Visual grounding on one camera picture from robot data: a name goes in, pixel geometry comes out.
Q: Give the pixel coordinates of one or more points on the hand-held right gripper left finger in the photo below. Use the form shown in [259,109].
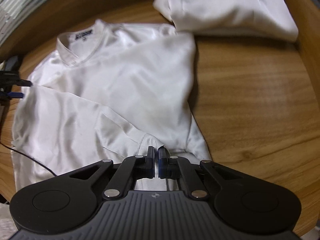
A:
[150,165]

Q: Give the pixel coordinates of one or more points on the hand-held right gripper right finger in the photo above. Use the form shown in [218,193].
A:
[161,165]

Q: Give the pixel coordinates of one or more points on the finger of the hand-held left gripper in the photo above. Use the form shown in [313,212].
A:
[12,77]
[12,95]

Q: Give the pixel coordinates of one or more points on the folded cream shirt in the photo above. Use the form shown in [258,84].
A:
[225,5]

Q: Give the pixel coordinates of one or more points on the striped glass desk partition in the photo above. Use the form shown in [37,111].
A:
[15,5]

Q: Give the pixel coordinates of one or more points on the cream satin shirt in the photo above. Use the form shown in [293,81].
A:
[112,80]

